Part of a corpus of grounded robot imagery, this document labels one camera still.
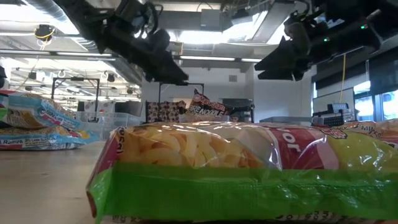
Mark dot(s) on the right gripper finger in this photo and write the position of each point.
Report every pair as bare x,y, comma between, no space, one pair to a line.
280,59
280,75

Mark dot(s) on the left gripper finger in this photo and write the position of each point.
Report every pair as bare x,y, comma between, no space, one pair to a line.
171,67
161,78

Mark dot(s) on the black Fire Noodle ramen pack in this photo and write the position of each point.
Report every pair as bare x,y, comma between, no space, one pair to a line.
208,107

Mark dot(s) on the green-edged Lime Chili ramen pack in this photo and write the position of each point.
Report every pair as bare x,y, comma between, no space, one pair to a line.
373,132

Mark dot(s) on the blue-edged Maruchan ramen pack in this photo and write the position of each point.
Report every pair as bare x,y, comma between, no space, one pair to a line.
40,141
37,112

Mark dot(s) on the green red chips bag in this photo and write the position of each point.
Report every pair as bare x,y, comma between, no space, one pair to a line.
217,193

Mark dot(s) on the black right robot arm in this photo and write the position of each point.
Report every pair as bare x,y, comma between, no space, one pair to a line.
367,34

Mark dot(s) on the patterned fabric chair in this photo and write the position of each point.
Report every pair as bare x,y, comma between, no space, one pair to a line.
161,112

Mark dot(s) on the black ceiling spotlight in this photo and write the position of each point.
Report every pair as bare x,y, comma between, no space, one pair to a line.
111,77

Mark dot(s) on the clear plastic bin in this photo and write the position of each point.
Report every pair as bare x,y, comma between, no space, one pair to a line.
118,124
186,119

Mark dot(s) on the long ceiling light strip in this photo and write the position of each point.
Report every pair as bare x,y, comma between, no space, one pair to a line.
77,54

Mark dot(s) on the grey ceiling ventilation box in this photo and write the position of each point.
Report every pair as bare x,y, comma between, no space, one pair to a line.
212,19

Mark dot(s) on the black perforated desk organiser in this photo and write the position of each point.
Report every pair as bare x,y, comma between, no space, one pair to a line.
334,121

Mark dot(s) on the black gantry frame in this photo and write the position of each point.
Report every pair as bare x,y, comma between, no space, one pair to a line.
74,79
182,83

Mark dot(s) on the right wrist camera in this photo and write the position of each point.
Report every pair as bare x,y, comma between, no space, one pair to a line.
300,29

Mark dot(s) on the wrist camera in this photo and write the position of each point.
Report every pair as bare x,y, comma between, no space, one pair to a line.
300,29
133,15

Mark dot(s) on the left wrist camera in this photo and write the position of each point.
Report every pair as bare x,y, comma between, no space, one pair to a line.
133,15

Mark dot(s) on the grey wall vent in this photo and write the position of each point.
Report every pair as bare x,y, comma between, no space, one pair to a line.
233,78

